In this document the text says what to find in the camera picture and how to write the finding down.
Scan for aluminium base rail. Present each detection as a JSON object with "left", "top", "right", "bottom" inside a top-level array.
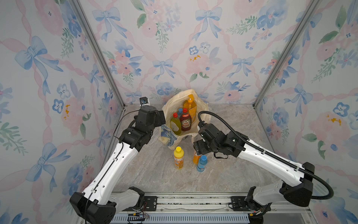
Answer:
[{"left": 75, "top": 192, "right": 314, "bottom": 224}]

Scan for dark red soap bottle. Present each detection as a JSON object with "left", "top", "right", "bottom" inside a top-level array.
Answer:
[{"left": 180, "top": 108, "right": 192, "bottom": 132}]

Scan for small blue bottle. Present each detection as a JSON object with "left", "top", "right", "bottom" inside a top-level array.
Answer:
[
  {"left": 177, "top": 108, "right": 183, "bottom": 118},
  {"left": 197, "top": 155, "right": 208, "bottom": 173}
]

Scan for cream canvas shopping bag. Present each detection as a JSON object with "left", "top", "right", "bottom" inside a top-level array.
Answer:
[{"left": 158, "top": 89, "right": 209, "bottom": 150}]

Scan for small blue bottle front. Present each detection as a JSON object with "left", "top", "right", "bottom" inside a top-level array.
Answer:
[{"left": 197, "top": 155, "right": 208, "bottom": 173}]

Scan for aluminium corner post left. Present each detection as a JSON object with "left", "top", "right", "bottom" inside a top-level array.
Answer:
[{"left": 69, "top": 0, "right": 125, "bottom": 108}]

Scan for green soap bottle red cap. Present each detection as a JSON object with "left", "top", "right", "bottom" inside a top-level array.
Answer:
[{"left": 170, "top": 113, "right": 182, "bottom": 136}]

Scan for orange bottle yellow cap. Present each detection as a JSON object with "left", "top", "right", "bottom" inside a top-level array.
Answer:
[
  {"left": 193, "top": 151, "right": 201, "bottom": 165},
  {"left": 173, "top": 147, "right": 184, "bottom": 170}
]

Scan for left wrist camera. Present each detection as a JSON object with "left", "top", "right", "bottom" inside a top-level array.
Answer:
[{"left": 135, "top": 96, "right": 157, "bottom": 129}]

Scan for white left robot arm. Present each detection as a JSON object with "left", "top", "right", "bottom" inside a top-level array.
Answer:
[{"left": 70, "top": 105, "right": 166, "bottom": 224}]

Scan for aluminium corner post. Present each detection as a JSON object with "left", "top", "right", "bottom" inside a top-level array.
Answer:
[
  {"left": 253, "top": 0, "right": 320, "bottom": 109},
  {"left": 69, "top": 0, "right": 125, "bottom": 108}
]

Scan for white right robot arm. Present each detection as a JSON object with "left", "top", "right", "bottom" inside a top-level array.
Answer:
[{"left": 194, "top": 123, "right": 313, "bottom": 210}]

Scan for aluminium corner post right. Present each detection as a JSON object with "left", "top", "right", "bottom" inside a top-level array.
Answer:
[{"left": 253, "top": 0, "right": 320, "bottom": 109}]

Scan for orange pump soap bottle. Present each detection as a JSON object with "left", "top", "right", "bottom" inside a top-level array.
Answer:
[{"left": 183, "top": 94, "right": 197, "bottom": 123}]

